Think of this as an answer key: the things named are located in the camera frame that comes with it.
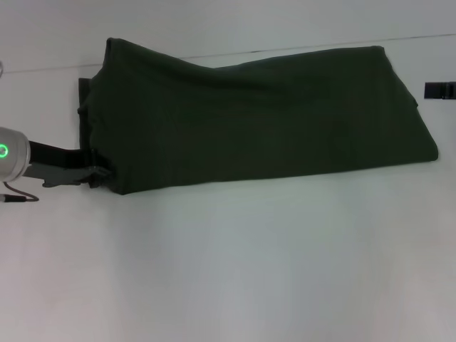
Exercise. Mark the dark green FREE T-shirt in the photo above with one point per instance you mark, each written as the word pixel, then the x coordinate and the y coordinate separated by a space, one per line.
pixel 256 121

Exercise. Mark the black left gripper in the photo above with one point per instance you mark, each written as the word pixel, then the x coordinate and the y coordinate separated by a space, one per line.
pixel 60 167

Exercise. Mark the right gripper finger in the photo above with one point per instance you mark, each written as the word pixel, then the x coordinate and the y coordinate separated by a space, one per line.
pixel 440 90

